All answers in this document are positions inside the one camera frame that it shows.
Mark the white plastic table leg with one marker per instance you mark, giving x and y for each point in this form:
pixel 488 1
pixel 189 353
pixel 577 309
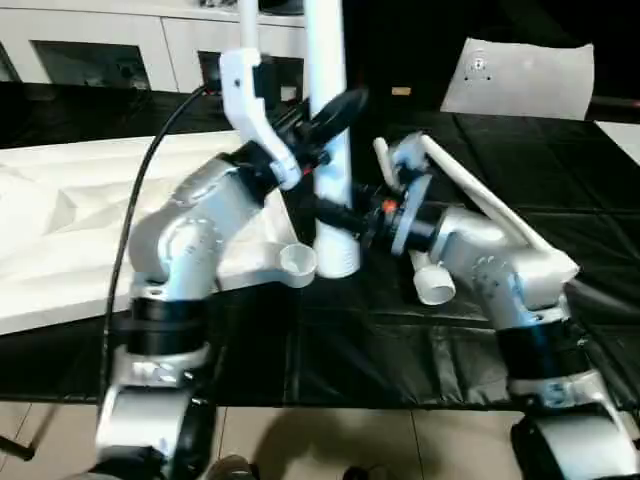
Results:
pixel 495 205
pixel 327 60
pixel 435 285
pixel 249 25

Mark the white plastic table top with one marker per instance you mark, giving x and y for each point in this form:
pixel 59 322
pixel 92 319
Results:
pixel 75 200

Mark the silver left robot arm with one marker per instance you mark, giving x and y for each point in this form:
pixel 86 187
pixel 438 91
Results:
pixel 180 235

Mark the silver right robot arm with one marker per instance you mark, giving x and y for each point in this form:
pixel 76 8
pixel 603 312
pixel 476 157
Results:
pixel 510 280

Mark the black cabinet with gold label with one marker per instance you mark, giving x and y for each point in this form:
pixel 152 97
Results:
pixel 400 50

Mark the grey rounded container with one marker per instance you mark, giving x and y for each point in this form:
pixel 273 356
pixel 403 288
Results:
pixel 282 5

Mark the dark crumpled object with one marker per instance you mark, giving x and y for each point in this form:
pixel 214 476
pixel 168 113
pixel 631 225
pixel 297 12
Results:
pixel 215 3

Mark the black work mat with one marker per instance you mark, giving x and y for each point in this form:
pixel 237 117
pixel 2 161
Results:
pixel 575 200

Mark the white cabinet with glass doors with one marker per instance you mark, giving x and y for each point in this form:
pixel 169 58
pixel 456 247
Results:
pixel 100 30

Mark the white flat board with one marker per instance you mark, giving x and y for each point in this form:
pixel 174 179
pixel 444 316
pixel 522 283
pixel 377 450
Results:
pixel 622 140

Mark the dark brown rounded object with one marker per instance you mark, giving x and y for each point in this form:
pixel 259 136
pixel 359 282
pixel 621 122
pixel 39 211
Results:
pixel 365 474
pixel 232 470

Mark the black metal rod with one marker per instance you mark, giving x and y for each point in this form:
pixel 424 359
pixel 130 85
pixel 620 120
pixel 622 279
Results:
pixel 17 448

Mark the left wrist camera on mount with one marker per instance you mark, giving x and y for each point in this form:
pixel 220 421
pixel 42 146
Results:
pixel 250 100

